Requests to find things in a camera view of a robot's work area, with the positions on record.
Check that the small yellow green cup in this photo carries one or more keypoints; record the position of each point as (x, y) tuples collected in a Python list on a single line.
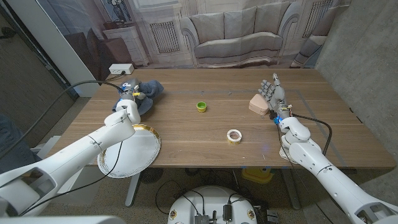
[(201, 107)]

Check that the person in blue jeans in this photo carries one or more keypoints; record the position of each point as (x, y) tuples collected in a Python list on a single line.
[(12, 146)]

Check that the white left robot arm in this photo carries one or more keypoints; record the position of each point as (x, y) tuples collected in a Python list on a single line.
[(71, 158)]

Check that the black round floor object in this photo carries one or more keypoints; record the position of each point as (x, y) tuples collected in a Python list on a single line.
[(150, 175)]

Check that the gold-rimmed white paper plate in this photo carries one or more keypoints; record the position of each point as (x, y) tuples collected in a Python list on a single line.
[(140, 152)]

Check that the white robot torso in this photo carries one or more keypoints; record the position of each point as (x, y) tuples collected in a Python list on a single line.
[(211, 199)]

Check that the grey table leg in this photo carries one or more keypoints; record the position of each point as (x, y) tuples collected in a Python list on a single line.
[(292, 193), (132, 193)]

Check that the blue terry towel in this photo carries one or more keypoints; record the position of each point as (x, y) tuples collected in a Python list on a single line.
[(152, 88)]

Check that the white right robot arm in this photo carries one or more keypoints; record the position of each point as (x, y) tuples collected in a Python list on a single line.
[(339, 186)]

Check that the white robot chest cover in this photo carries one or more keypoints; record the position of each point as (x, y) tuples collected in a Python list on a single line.
[(62, 220)]

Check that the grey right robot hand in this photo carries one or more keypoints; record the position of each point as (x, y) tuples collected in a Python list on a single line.
[(277, 97)]

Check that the printed sofa room backdrop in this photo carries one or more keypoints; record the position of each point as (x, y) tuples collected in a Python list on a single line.
[(236, 34)]

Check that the yellow floor object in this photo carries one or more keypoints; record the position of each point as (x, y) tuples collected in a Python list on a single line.
[(256, 175)]

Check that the white paper napkin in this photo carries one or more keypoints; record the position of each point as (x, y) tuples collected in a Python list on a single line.
[(283, 154)]

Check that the white power strip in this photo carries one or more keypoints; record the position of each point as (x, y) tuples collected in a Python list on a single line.
[(121, 68)]

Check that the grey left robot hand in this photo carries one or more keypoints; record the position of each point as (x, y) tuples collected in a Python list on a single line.
[(132, 88)]

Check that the white tape roll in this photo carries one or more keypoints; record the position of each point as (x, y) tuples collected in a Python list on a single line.
[(234, 141)]

